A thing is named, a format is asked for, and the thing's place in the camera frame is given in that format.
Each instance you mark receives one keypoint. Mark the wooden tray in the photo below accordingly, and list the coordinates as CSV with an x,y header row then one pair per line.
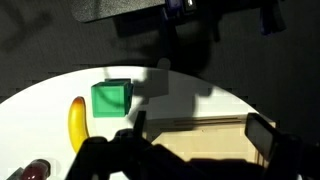
x,y
206,140

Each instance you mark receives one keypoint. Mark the dark perforated mounting plate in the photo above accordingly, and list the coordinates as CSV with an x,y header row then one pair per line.
x,y
113,8

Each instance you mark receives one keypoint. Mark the yellow banana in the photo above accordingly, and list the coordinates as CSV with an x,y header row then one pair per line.
x,y
77,126

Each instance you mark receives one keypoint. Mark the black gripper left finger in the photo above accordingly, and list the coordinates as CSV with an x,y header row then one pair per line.
x,y
140,123

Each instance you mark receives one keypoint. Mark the green block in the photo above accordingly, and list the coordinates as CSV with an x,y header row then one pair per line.
x,y
108,100

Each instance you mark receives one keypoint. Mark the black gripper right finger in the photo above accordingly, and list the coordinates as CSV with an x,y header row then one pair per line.
x,y
261,136

